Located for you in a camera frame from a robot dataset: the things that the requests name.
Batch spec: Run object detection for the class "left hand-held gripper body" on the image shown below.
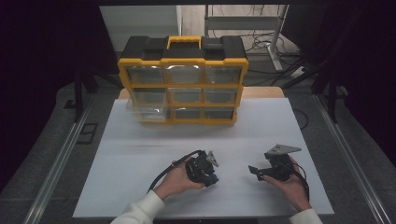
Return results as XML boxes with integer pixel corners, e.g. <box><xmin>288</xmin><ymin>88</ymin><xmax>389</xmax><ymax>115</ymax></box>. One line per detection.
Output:
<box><xmin>185</xmin><ymin>149</ymin><xmax>220</xmax><ymax>189</ymax></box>

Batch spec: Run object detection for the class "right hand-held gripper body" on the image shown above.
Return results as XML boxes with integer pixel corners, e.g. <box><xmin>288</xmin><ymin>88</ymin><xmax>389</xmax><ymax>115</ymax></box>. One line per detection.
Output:
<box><xmin>264</xmin><ymin>144</ymin><xmax>303</xmax><ymax>182</ymax></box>

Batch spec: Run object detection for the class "clear plastic drawer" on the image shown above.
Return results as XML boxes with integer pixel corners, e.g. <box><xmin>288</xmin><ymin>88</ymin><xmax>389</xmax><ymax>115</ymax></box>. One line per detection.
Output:
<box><xmin>125</xmin><ymin>91</ymin><xmax>172</xmax><ymax>123</ymax></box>

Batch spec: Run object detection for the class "yellow black drawer organizer cabinet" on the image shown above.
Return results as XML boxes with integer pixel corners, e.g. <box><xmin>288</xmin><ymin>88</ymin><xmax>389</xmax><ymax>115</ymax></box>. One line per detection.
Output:
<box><xmin>117</xmin><ymin>35</ymin><xmax>250</xmax><ymax>126</ymax></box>

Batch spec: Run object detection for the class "person's right hand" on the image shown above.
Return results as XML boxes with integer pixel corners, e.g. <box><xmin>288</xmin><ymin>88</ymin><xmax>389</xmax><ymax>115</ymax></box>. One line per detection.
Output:
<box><xmin>262</xmin><ymin>157</ymin><xmax>313</xmax><ymax>214</ymax></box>

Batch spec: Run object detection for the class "person's left hand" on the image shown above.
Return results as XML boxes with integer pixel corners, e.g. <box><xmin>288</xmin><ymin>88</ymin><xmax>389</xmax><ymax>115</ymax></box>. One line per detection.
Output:
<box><xmin>153</xmin><ymin>157</ymin><xmax>206</xmax><ymax>201</ymax></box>

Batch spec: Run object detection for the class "white table mat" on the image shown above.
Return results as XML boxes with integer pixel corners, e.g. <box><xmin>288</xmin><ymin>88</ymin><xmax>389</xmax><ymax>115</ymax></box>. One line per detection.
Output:
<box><xmin>72</xmin><ymin>97</ymin><xmax>336</xmax><ymax>218</ymax></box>

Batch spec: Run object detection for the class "black metal stand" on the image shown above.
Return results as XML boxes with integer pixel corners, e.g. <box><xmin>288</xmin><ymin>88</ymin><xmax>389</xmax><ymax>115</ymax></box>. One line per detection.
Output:
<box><xmin>73</xmin><ymin>69</ymin><xmax>98</xmax><ymax>123</ymax></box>
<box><xmin>311</xmin><ymin>69</ymin><xmax>342</xmax><ymax>124</ymax></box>

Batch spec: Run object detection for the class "set of clear drawers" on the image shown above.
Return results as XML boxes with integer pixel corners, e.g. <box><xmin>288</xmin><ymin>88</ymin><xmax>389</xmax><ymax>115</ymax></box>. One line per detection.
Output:
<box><xmin>126</xmin><ymin>64</ymin><xmax>243</xmax><ymax>121</ymax></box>

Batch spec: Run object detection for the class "white power strip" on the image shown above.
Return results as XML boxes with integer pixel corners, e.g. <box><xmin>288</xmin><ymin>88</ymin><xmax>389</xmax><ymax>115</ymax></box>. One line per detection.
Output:
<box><xmin>290</xmin><ymin>65</ymin><xmax>308</xmax><ymax>79</ymax></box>

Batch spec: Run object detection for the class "black curtain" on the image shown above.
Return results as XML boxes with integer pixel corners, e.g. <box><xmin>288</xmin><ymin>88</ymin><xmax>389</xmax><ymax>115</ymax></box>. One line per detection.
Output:
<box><xmin>281</xmin><ymin>0</ymin><xmax>396</xmax><ymax>169</ymax></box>
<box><xmin>0</xmin><ymin>0</ymin><xmax>120</xmax><ymax>194</ymax></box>

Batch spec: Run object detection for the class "white panel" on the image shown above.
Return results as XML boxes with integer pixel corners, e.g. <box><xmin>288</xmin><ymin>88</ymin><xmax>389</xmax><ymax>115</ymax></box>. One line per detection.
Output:
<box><xmin>99</xmin><ymin>5</ymin><xmax>183</xmax><ymax>52</ymax></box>

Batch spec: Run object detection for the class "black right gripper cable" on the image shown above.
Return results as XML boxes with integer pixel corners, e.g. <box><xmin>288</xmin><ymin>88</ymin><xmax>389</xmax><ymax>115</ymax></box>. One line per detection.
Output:
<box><xmin>291</xmin><ymin>161</ymin><xmax>311</xmax><ymax>202</ymax></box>

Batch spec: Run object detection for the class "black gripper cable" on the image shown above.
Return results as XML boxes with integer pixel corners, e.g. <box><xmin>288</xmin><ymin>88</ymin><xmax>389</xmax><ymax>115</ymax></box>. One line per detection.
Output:
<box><xmin>291</xmin><ymin>161</ymin><xmax>311</xmax><ymax>202</ymax></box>
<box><xmin>147</xmin><ymin>149</ymin><xmax>205</xmax><ymax>194</ymax></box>

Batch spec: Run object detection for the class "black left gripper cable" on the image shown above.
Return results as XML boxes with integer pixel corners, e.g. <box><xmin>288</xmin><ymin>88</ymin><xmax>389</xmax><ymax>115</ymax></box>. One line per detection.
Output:
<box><xmin>147</xmin><ymin>149</ymin><xmax>205</xmax><ymax>194</ymax></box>

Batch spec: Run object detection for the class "aluminium rail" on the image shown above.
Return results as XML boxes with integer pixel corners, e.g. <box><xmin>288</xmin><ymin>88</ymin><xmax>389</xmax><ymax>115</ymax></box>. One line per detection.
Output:
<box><xmin>312</xmin><ymin>92</ymin><xmax>394</xmax><ymax>224</ymax></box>
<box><xmin>22</xmin><ymin>92</ymin><xmax>96</xmax><ymax>224</ymax></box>

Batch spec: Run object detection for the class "tangle of floor cables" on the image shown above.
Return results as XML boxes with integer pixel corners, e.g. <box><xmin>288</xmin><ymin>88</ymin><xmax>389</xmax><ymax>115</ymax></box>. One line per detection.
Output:
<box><xmin>244</xmin><ymin>29</ymin><xmax>304</xmax><ymax>87</ymax></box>

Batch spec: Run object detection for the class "grey metal desk frame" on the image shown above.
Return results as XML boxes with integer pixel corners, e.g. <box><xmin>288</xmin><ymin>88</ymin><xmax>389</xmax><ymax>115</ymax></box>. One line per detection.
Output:
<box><xmin>204</xmin><ymin>4</ymin><xmax>289</xmax><ymax>73</ymax></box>

